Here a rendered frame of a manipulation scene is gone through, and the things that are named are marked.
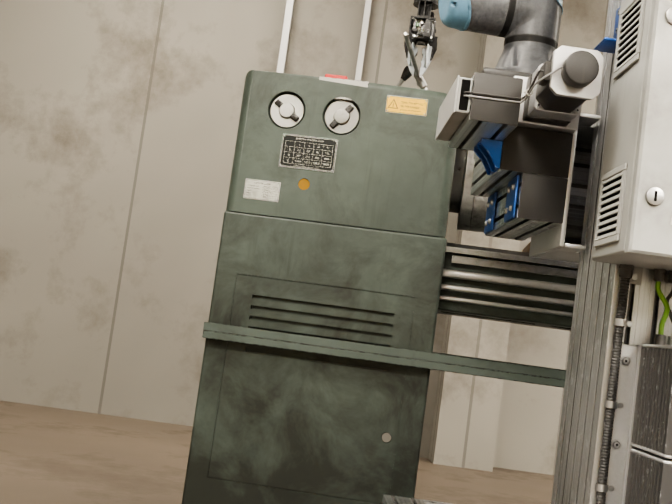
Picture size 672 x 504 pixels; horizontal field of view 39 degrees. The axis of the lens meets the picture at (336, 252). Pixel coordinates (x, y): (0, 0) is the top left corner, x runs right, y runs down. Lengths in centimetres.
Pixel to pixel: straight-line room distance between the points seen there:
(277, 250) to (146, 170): 273
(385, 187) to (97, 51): 311
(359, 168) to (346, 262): 25
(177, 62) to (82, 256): 115
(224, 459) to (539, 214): 113
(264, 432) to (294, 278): 41
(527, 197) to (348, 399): 86
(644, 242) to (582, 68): 32
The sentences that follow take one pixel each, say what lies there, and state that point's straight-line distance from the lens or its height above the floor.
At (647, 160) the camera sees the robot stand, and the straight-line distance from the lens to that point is 157.
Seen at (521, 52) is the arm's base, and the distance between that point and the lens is 212.
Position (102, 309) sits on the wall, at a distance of 521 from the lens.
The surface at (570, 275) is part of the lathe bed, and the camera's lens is 265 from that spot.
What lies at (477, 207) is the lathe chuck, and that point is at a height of 97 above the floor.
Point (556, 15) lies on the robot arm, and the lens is 218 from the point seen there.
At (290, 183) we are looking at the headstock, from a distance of 258.
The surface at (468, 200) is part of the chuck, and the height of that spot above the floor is 99.
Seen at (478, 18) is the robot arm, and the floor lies 128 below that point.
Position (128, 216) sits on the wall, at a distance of 521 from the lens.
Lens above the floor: 58
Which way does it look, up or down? 5 degrees up
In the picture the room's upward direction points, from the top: 8 degrees clockwise
